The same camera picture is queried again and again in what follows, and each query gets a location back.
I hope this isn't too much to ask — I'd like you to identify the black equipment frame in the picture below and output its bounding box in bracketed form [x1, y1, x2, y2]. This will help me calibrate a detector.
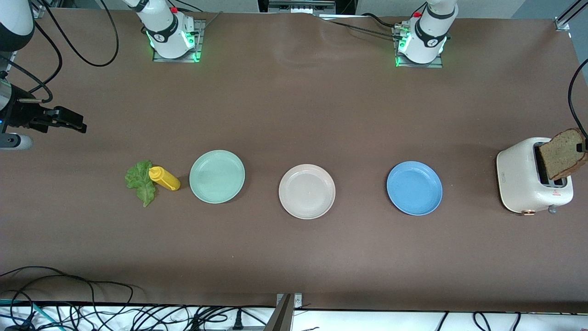
[257, 0, 359, 15]

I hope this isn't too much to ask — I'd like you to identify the brown bread slice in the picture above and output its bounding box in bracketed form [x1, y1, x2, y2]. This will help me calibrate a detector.
[537, 128, 588, 181]

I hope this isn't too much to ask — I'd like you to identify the teal cable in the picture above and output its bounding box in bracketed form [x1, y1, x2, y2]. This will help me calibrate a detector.
[0, 299, 52, 331]

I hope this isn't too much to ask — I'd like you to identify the yellow squeeze bottle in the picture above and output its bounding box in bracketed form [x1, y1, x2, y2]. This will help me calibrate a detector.
[148, 166, 181, 191]

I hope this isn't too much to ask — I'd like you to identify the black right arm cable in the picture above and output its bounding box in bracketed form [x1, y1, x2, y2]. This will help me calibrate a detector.
[0, 0, 119, 104]

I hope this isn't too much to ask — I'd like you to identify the blue plate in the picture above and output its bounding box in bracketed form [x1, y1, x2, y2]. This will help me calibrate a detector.
[386, 161, 443, 216]

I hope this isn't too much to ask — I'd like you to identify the white toaster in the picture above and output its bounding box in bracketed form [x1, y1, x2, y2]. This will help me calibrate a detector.
[496, 137, 574, 216]

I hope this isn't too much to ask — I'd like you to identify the black base cable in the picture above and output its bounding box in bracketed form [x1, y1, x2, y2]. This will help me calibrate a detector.
[320, 13, 401, 38]

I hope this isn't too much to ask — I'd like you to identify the mint green plate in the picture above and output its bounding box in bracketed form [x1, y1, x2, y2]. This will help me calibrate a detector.
[189, 150, 246, 204]

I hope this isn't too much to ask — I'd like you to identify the black looping cable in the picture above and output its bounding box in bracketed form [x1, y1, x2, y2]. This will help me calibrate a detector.
[0, 266, 135, 322]

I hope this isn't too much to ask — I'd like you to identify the aluminium profile rail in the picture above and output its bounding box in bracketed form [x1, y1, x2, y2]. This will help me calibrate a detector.
[554, 0, 588, 32]

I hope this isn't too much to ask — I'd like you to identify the aluminium post with bracket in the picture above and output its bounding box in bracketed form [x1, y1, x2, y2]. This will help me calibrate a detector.
[264, 293, 304, 331]

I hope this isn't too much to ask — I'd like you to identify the beige plate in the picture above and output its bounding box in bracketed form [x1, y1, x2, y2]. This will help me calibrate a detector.
[278, 164, 336, 220]

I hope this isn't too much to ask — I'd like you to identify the silver metal bar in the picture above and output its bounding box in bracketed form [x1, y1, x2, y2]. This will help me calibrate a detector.
[268, 0, 337, 11]

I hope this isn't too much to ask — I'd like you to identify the green lettuce leaf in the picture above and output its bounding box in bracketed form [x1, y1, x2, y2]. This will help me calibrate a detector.
[124, 160, 157, 208]

